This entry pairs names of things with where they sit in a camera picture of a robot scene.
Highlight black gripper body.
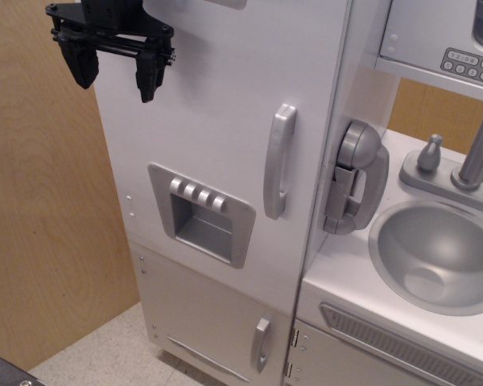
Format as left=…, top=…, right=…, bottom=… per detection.
left=45, top=1, right=175, bottom=64

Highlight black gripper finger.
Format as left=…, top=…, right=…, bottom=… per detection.
left=56, top=31, right=99, bottom=89
left=135, top=39, right=167, bottom=103

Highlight white fridge door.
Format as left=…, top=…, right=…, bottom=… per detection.
left=94, top=1, right=350, bottom=314

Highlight grey fridge door handle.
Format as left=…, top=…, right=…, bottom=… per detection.
left=263, top=104, right=297, bottom=220

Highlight grey ice dispenser panel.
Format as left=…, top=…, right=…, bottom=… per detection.
left=147, top=163, right=256, bottom=269

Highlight grey toy telephone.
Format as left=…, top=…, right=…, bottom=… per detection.
left=323, top=120, right=390, bottom=235

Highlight white lower freezer door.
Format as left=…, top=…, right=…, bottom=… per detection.
left=129, top=242, right=291, bottom=385

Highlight white toy kitchen cabinet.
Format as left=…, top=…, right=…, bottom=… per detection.
left=284, top=1, right=483, bottom=385

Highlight grey faucet knob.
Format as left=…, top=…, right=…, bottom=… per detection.
left=417, top=133, right=443, bottom=172

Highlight toy microwave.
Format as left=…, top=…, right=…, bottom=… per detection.
left=376, top=1, right=483, bottom=101

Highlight brass door hinge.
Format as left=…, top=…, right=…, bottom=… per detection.
left=291, top=328, right=299, bottom=347
left=285, top=362, right=293, bottom=378

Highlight black case corner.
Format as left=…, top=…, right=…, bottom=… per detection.
left=0, top=357, right=45, bottom=386

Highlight lower brass door hinge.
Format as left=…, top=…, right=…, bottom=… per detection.
left=285, top=362, right=293, bottom=378

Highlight grey toy faucet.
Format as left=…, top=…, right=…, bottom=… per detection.
left=451, top=119, right=483, bottom=191

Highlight grey toy sink basin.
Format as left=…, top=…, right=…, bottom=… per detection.
left=369, top=200, right=483, bottom=316

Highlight grey lower door handle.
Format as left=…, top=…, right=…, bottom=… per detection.
left=251, top=318, right=271, bottom=373

